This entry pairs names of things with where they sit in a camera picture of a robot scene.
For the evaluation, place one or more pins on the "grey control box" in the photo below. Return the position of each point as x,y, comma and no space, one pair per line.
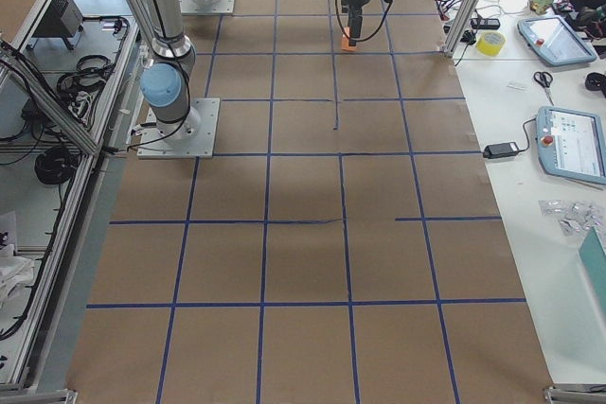
62,20

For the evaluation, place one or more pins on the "yellow tape roll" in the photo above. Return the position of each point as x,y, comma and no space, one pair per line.
491,43

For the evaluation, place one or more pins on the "black power brick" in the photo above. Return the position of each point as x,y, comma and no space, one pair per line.
500,150

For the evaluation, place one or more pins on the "black scissors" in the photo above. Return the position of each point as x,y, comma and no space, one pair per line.
545,79

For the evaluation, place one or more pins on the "plastic bag of screws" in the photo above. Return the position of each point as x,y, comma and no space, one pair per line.
575,217

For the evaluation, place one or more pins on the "teach pendant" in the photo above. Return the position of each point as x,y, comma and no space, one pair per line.
555,42
571,144

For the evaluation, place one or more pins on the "teal box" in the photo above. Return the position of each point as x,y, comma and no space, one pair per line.
592,255

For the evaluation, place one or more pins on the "orange foam block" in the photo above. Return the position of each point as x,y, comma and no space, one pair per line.
346,46

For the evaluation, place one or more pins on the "right teach pendant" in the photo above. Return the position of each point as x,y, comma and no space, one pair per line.
571,144

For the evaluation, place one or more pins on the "left teach pendant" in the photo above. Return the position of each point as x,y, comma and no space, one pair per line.
555,42

